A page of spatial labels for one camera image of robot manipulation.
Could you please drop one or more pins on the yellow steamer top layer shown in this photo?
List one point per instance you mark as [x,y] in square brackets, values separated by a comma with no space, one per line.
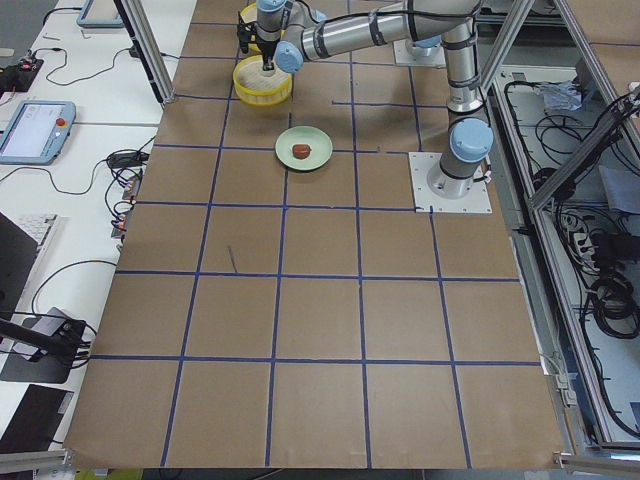
[248,12]

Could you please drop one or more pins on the aluminium frame post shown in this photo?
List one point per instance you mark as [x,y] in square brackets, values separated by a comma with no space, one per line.
[140,32]

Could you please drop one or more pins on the blue teach pendant far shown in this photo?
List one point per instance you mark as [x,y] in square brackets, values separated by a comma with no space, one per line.
[99,14]

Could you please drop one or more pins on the mint green plate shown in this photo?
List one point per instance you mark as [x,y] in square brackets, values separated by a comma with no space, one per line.
[320,142]

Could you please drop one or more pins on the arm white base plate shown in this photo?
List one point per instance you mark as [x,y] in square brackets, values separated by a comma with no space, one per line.
[407,54]
[435,192]

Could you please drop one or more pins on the black laptop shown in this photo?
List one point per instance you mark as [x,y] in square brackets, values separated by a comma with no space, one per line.
[18,255]

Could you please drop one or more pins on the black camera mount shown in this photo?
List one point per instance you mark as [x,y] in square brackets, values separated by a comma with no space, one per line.
[54,334]

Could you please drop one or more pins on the brown half bun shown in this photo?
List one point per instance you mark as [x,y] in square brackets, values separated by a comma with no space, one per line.
[301,151]

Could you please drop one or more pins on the blue teach pendant near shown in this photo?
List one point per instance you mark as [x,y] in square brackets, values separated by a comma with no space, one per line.
[37,132]

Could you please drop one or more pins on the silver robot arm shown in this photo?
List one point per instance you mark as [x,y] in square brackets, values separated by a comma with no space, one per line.
[291,33]

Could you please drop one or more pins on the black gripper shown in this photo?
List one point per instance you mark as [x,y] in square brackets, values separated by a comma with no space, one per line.
[267,43]

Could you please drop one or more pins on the blue teach pendant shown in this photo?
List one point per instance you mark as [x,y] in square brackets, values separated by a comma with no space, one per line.
[37,132]
[99,14]

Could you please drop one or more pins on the yellow steamer layer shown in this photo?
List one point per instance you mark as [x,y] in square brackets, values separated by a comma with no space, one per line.
[248,12]
[255,90]

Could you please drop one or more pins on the black power adapter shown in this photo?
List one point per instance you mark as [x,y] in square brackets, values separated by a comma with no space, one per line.
[127,159]

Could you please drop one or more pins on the white half bun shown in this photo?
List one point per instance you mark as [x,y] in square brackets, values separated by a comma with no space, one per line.
[268,73]

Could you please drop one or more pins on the white keyboard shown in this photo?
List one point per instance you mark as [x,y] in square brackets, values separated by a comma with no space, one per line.
[41,227]

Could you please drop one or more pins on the yellow steamer bottom layer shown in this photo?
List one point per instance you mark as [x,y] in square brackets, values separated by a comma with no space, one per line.
[255,90]

